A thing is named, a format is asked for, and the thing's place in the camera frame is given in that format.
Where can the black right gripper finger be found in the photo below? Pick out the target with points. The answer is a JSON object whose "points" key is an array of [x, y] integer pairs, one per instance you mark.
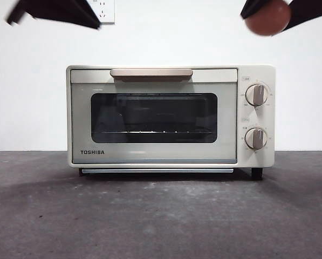
{"points": [[309, 9], [252, 8]]}

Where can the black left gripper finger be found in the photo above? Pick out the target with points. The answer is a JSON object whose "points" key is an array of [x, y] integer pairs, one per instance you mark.
{"points": [[19, 12], [63, 10]]}

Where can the brown egg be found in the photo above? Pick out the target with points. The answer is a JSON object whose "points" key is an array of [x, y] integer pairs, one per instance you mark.
{"points": [[268, 21]]}

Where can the cream oven knob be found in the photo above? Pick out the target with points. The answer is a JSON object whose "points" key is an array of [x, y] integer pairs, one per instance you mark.
{"points": [[256, 138], [256, 95]]}

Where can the cream Toshiba toaster oven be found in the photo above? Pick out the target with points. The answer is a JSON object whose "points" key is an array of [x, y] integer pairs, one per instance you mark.
{"points": [[241, 162]]}

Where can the metal crumb tray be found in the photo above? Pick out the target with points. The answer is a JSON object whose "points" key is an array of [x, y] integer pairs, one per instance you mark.
{"points": [[150, 171]]}

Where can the white wall socket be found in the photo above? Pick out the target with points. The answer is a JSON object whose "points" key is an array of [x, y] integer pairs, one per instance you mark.
{"points": [[106, 8]]}

